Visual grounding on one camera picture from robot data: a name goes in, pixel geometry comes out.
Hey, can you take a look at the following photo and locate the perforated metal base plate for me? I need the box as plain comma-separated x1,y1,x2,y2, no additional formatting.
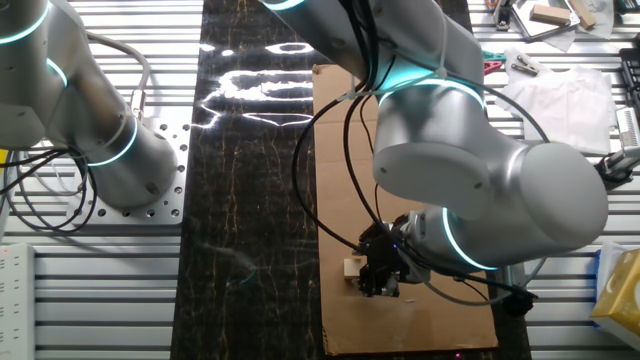
64,117,190,227

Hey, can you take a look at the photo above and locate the rectangular wooden block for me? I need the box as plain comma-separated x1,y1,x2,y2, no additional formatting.
528,3,572,27

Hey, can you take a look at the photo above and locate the black camera clamp with cable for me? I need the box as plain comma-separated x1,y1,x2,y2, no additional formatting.
593,147,640,192

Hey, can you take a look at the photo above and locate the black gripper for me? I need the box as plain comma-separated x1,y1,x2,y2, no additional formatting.
356,222,410,299

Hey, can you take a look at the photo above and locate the black keyboard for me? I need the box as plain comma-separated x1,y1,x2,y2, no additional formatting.
619,47,640,116

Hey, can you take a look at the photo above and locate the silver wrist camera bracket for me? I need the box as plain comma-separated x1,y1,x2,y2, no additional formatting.
499,263,526,290

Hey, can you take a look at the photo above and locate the white power strip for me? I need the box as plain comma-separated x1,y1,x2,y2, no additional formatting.
0,243,36,360

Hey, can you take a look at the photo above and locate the blue white tissue packet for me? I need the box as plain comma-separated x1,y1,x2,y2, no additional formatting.
594,241,629,281

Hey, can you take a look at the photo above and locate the small wooden cube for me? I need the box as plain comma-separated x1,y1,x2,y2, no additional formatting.
342,257,366,281

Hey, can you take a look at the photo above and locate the thick black cable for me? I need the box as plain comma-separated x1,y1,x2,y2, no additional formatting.
342,0,540,319
291,0,381,254

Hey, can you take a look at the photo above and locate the white paper sheet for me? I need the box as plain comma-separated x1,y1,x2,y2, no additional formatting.
547,0,617,54

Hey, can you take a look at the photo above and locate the flat metal tray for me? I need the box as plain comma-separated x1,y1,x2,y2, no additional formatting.
509,0,582,42

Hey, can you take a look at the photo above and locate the black base cable loop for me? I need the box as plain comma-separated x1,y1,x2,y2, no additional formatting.
0,147,101,235

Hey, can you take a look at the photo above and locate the crumpled white tissue paper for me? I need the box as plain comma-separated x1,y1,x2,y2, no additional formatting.
499,64,619,156

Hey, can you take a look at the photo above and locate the yellow tissue pack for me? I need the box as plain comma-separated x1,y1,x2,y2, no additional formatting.
589,248,640,337

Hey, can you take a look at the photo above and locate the wooden stick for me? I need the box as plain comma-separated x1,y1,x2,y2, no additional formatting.
568,0,599,30

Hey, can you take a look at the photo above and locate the grey cable with metal plug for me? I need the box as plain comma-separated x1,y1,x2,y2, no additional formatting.
84,30,153,124

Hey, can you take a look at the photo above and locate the brown cardboard sheet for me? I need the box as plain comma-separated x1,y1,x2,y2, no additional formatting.
311,60,500,357

